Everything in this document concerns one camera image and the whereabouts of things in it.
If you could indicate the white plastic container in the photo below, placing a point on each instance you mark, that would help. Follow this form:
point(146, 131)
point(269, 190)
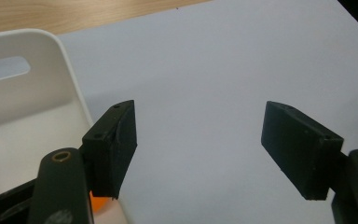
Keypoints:
point(28, 124)

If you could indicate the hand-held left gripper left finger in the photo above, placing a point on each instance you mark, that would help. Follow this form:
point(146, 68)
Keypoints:
point(112, 149)

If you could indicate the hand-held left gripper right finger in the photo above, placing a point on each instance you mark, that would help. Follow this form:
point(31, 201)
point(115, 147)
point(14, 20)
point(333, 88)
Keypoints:
point(298, 149)

